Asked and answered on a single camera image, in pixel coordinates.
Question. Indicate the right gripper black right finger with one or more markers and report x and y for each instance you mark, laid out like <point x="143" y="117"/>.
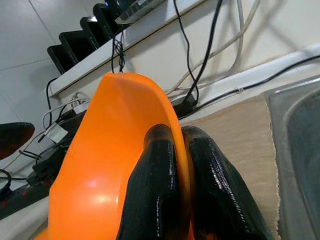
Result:
<point x="217" y="195"/>

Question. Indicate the grey flat electronic device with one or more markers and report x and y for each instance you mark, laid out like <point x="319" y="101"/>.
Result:
<point x="140" y="10"/>

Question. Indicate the orange plastic bowl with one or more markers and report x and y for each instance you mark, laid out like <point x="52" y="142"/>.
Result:
<point x="112" y="150"/>

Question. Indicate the black charger with white label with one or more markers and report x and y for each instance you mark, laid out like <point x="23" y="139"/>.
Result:
<point x="45" y="160"/>

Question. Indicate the stainless steel sink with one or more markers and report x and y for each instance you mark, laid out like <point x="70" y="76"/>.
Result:
<point x="300" y="150"/>

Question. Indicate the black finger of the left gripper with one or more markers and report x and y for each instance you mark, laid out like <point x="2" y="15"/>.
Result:
<point x="12" y="137"/>

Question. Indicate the beige woven placemat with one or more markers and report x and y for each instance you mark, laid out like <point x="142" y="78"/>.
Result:
<point x="237" y="130"/>

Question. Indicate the small white plug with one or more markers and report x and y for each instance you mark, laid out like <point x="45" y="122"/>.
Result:
<point x="80" y="106"/>

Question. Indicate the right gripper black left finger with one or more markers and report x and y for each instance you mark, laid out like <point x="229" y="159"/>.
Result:
<point x="150" y="190"/>

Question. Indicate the black power strip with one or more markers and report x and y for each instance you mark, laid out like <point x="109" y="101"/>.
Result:
<point x="22" y="197"/>

